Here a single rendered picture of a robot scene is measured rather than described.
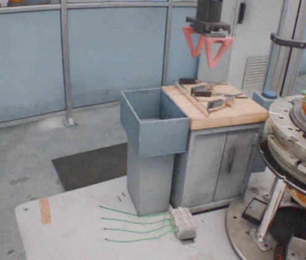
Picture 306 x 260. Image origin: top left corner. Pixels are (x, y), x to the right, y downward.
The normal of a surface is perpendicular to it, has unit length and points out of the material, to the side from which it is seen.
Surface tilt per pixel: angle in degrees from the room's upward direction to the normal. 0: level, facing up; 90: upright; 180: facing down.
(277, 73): 90
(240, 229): 0
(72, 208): 0
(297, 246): 90
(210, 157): 90
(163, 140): 90
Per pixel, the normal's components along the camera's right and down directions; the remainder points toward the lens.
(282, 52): -0.14, 0.47
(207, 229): 0.06, -0.87
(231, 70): 0.49, 0.44
